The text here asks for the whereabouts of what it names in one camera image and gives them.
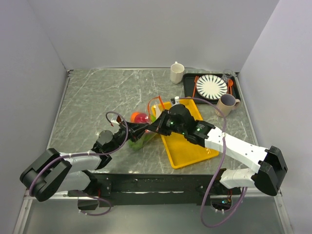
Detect orange plastic fork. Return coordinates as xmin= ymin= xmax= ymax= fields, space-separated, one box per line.
xmin=192 ymin=76 xmax=199 ymax=98

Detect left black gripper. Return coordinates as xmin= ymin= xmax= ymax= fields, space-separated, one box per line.
xmin=108 ymin=120 xmax=150 ymax=154

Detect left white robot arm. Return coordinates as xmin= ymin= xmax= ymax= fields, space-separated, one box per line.
xmin=19 ymin=122 xmax=148 ymax=202

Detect black base beam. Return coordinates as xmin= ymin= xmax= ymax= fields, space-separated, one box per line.
xmin=65 ymin=172 xmax=244 ymax=207

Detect yellow plastic tray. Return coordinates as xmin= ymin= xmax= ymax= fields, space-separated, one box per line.
xmin=150 ymin=99 xmax=219 ymax=169

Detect green toy starfruit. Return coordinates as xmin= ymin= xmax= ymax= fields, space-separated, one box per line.
xmin=143 ymin=132 xmax=157 ymax=144

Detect red toy apple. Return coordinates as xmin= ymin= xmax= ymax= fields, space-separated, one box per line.
xmin=134 ymin=113 xmax=150 ymax=123

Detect clear zip top bag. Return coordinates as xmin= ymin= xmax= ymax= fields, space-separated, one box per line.
xmin=127 ymin=95 xmax=165 ymax=152

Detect white ceramic mug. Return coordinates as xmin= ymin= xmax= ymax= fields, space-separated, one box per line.
xmin=170 ymin=61 xmax=185 ymax=84

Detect orange plastic spoon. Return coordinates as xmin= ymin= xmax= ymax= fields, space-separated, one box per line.
xmin=228 ymin=79 xmax=234 ymax=95

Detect bumpy green toy fruit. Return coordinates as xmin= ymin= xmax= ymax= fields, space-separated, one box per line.
xmin=128 ymin=141 xmax=144 ymax=151

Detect clear glass cup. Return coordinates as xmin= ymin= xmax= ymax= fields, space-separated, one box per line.
xmin=221 ymin=69 xmax=234 ymax=83

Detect orange toy tangerine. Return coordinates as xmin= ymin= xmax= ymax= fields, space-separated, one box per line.
xmin=130 ymin=112 xmax=140 ymax=123

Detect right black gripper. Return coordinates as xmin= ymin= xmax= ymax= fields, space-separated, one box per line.
xmin=148 ymin=110 xmax=186 ymax=136

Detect beige mug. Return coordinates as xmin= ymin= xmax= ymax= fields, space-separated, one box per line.
xmin=215 ymin=94 xmax=240 ymax=117

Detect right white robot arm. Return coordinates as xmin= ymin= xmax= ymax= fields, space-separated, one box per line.
xmin=147 ymin=104 xmax=288 ymax=196

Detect green toy apple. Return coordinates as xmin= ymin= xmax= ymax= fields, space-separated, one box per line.
xmin=150 ymin=115 xmax=156 ymax=122

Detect striped white plate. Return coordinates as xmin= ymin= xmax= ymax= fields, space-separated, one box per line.
xmin=196 ymin=75 xmax=228 ymax=100

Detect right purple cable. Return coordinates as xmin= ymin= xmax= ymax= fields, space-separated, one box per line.
xmin=175 ymin=97 xmax=248 ymax=228

